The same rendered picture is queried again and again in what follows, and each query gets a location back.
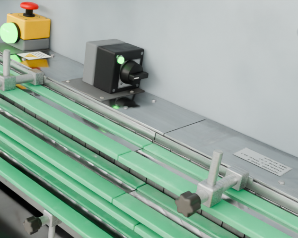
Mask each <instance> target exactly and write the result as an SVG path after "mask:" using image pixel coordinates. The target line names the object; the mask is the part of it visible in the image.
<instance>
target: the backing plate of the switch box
mask: <svg viewBox="0 0 298 238"><path fill-rule="evenodd" d="M82 79H83V78H76V79H71V80H65V81H61V82H62V83H64V84H66V85H68V86H71V87H73V88H75V89H77V90H79V91H81V92H83V93H85V94H87V95H89V96H91V97H93V98H95V99H97V100H99V101H101V102H102V101H106V100H110V99H114V98H118V97H123V96H127V95H131V94H136V93H141V92H144V90H142V89H140V88H135V89H131V90H127V91H122V92H118V93H112V94H109V93H107V92H105V91H103V90H100V89H98V88H96V87H94V86H93V85H90V84H87V83H85V82H83V80H82Z"/></svg>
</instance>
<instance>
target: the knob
mask: <svg viewBox="0 0 298 238"><path fill-rule="evenodd" d="M148 75H149V74H148V73H147V72H143V67H142V66H141V65H140V64H138V63H137V62H135V61H133V60H129V61H127V62H125V63H124V65H123V66H122V68H121V71H120V79H121V81H122V82H123V83H125V84H130V85H136V84H138V83H139V81H140V80H141V79H145V78H148Z"/></svg>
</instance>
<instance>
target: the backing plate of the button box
mask: <svg viewBox="0 0 298 238"><path fill-rule="evenodd" d="M5 49H8V50H10V54H11V55H13V54H20V53H29V52H37V51H50V49H41V50H33V51H22V50H20V49H17V48H15V47H13V46H11V45H9V44H7V43H6V42H1V43H0V52H1V53H3V52H4V50H5Z"/></svg>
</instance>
